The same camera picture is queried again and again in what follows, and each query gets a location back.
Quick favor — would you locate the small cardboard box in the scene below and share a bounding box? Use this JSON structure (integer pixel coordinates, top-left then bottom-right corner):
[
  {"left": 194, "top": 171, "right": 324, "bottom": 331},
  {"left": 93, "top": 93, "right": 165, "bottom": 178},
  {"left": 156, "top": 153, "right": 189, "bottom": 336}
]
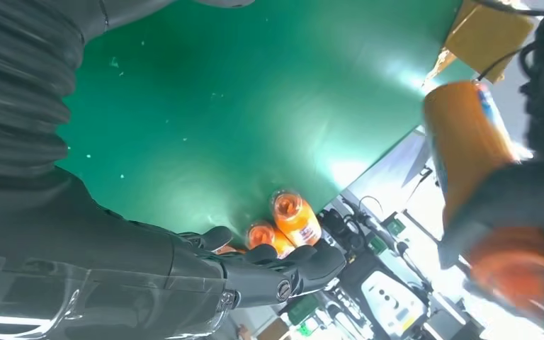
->
[{"left": 256, "top": 318, "right": 292, "bottom": 340}]

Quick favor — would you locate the green circuit board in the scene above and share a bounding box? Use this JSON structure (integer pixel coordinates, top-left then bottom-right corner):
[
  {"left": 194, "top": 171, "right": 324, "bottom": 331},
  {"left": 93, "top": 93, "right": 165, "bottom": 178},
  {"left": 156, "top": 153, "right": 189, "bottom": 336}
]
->
[
  {"left": 387, "top": 217, "right": 407, "bottom": 237},
  {"left": 287, "top": 294, "right": 321, "bottom": 326}
]

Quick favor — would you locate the white device with buttons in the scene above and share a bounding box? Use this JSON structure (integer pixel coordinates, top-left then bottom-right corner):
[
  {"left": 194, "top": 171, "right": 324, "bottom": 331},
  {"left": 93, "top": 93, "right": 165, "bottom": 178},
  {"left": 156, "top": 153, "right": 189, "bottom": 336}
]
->
[{"left": 360, "top": 268, "right": 429, "bottom": 340}]

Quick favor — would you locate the yellow wrapped cardboard box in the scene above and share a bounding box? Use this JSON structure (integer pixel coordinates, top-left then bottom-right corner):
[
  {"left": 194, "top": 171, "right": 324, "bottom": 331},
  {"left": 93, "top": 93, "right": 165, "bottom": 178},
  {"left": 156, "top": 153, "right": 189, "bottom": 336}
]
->
[{"left": 443, "top": 0, "right": 537, "bottom": 84}]

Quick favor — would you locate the thin black cable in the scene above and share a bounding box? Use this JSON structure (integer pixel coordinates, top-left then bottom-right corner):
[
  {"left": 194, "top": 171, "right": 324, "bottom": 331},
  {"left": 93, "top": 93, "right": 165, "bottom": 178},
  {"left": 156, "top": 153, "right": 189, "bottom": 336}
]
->
[{"left": 476, "top": 47, "right": 524, "bottom": 81}]

